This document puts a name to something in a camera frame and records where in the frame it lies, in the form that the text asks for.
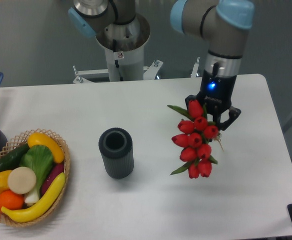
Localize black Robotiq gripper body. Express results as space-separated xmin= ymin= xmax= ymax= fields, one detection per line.
xmin=196 ymin=70 xmax=237 ymax=125

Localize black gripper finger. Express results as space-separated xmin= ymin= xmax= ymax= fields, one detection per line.
xmin=218 ymin=106 xmax=241 ymax=131
xmin=185 ymin=95 xmax=198 ymax=111

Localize red tulip bouquet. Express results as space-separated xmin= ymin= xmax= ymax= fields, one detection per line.
xmin=168 ymin=102 xmax=221 ymax=179

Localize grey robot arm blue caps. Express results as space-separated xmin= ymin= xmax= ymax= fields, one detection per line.
xmin=68 ymin=0 xmax=255 ymax=131

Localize dark grey ribbed vase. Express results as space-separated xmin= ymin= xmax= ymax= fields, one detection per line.
xmin=98 ymin=127 xmax=134 ymax=179

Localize purple sweet potato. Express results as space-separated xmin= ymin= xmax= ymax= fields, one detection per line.
xmin=40 ymin=163 xmax=64 ymax=196

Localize green bok choy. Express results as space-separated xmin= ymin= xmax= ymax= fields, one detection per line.
xmin=19 ymin=145 xmax=53 ymax=206

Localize woven wicker basket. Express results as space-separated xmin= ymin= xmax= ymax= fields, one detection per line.
xmin=0 ymin=128 xmax=70 ymax=228

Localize beige round disc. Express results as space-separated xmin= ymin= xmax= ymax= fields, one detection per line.
xmin=7 ymin=166 xmax=36 ymax=195

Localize green cucumber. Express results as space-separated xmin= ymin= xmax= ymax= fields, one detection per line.
xmin=0 ymin=144 xmax=29 ymax=172

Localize yellow banana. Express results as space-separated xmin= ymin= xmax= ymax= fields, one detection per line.
xmin=1 ymin=172 xmax=66 ymax=223

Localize orange fruit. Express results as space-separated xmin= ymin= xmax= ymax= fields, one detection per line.
xmin=0 ymin=190 xmax=24 ymax=212

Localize white metal mounting frame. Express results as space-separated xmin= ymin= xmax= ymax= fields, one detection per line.
xmin=72 ymin=57 xmax=201 ymax=84

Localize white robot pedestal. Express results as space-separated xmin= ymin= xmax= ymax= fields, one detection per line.
xmin=96 ymin=13 xmax=150 ymax=82

